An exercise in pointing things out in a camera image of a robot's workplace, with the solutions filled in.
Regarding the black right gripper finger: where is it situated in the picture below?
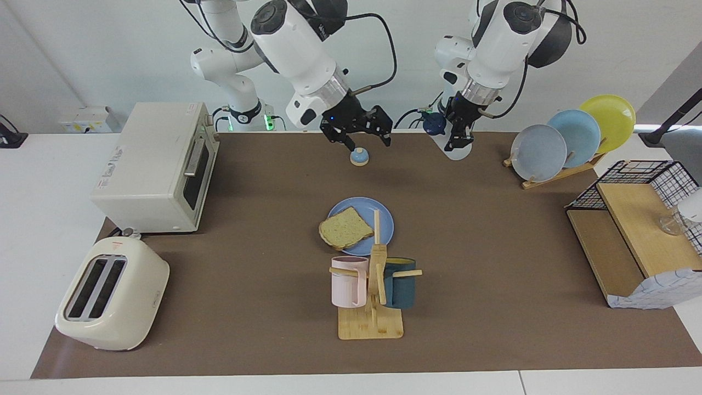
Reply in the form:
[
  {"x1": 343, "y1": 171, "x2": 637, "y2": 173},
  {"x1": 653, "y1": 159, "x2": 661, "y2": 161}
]
[
  {"x1": 366, "y1": 106, "x2": 393, "y2": 147},
  {"x1": 328, "y1": 131, "x2": 357, "y2": 153}
]

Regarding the dark teal mug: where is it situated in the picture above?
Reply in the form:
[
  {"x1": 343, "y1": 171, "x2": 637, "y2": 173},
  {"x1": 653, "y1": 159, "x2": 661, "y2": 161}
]
[{"x1": 382, "y1": 258, "x2": 416, "y2": 309}]

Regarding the grey rounded cover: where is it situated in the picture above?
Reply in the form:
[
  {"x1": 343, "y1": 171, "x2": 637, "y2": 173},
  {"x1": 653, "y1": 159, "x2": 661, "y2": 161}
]
[{"x1": 661, "y1": 127, "x2": 702, "y2": 184}]

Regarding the clear squeeze bottle blue cap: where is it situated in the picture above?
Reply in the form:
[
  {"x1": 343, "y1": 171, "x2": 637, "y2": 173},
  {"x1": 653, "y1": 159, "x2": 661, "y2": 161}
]
[{"x1": 422, "y1": 112, "x2": 473, "y2": 161}]

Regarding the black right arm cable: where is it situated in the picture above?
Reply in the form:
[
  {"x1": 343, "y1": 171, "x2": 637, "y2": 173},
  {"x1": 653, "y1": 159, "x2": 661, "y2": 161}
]
[{"x1": 181, "y1": 0, "x2": 398, "y2": 97}]

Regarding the white wall power box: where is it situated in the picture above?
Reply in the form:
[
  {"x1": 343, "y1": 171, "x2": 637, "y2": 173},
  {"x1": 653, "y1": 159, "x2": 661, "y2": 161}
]
[{"x1": 59, "y1": 106, "x2": 120, "y2": 133}]

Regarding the cream two-slot toaster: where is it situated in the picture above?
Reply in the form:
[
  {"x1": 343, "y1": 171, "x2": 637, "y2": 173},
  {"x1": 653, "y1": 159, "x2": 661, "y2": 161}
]
[{"x1": 55, "y1": 238, "x2": 170, "y2": 352}]

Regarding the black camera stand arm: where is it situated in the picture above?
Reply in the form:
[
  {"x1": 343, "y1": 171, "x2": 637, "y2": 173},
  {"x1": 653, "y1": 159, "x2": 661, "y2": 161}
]
[{"x1": 639, "y1": 88, "x2": 702, "y2": 146}]

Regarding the pink mug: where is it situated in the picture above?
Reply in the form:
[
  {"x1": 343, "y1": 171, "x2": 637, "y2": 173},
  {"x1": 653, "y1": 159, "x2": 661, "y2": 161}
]
[{"x1": 331, "y1": 256, "x2": 369, "y2": 308}]

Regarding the wooden shelf with wire basket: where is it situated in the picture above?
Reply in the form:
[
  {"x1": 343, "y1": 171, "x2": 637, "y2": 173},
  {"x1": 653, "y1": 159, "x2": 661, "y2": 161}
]
[{"x1": 565, "y1": 160, "x2": 702, "y2": 309}]

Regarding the slice of toast bread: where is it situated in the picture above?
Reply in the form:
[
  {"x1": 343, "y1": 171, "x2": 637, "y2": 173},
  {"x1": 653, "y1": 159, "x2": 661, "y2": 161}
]
[{"x1": 319, "y1": 206, "x2": 375, "y2": 249}]

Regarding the black clamp mount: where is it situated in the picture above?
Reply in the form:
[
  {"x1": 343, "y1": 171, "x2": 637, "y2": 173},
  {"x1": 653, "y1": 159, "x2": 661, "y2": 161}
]
[{"x1": 0, "y1": 114, "x2": 28, "y2": 149}]

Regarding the black base cable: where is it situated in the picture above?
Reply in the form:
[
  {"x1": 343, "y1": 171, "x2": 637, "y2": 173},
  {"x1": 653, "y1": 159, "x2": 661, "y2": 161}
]
[{"x1": 394, "y1": 91, "x2": 444, "y2": 131}]

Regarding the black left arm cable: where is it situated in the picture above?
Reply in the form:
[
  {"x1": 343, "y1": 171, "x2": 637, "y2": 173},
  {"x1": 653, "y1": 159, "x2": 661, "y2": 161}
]
[{"x1": 480, "y1": 0, "x2": 587, "y2": 120}]

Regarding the yellow plate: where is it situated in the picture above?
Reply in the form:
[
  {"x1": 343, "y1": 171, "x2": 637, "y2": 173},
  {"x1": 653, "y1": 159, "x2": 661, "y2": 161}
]
[{"x1": 579, "y1": 94, "x2": 637, "y2": 154}]

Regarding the clear glass cup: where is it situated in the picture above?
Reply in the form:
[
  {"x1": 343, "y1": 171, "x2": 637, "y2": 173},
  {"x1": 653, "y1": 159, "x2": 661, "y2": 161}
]
[{"x1": 660, "y1": 213, "x2": 687, "y2": 236}]

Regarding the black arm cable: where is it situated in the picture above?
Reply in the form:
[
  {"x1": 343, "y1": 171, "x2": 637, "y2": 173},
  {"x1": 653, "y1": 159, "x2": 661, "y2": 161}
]
[
  {"x1": 480, "y1": 0, "x2": 587, "y2": 120},
  {"x1": 181, "y1": 0, "x2": 398, "y2": 97}
]

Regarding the cream toaster oven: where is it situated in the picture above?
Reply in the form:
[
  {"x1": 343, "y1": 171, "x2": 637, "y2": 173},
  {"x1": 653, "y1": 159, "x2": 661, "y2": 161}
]
[{"x1": 90, "y1": 102, "x2": 220, "y2": 234}]

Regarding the wooden mug tree stand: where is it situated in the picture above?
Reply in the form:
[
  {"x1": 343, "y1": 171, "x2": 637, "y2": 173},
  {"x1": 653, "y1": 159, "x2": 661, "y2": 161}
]
[{"x1": 329, "y1": 210, "x2": 423, "y2": 341}]

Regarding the brown paper table mat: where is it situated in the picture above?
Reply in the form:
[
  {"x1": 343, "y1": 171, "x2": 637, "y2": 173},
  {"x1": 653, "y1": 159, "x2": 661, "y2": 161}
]
[{"x1": 30, "y1": 131, "x2": 702, "y2": 379}]

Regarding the pale grey plate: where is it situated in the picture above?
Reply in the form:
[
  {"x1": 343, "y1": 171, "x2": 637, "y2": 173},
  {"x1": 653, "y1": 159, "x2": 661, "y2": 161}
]
[{"x1": 511, "y1": 124, "x2": 568, "y2": 183}]

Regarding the blue round plate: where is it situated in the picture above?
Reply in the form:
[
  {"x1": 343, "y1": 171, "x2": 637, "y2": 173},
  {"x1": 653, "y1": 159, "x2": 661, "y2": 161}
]
[{"x1": 327, "y1": 197, "x2": 394, "y2": 257}]

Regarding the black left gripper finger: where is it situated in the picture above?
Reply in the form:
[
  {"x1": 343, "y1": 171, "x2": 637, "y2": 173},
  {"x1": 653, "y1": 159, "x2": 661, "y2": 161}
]
[{"x1": 444, "y1": 126, "x2": 474, "y2": 153}]

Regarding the light blue plate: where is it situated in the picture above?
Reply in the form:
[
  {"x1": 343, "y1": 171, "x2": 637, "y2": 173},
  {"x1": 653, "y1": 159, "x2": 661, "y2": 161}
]
[{"x1": 547, "y1": 109, "x2": 602, "y2": 168}]

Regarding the white checkered cloth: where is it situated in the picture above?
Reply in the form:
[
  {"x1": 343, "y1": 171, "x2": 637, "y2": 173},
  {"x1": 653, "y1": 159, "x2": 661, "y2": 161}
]
[{"x1": 607, "y1": 268, "x2": 702, "y2": 309}]

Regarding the wooden dish rack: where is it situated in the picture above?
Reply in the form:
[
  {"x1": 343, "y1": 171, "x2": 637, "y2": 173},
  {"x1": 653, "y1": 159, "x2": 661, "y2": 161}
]
[{"x1": 503, "y1": 137, "x2": 607, "y2": 190}]

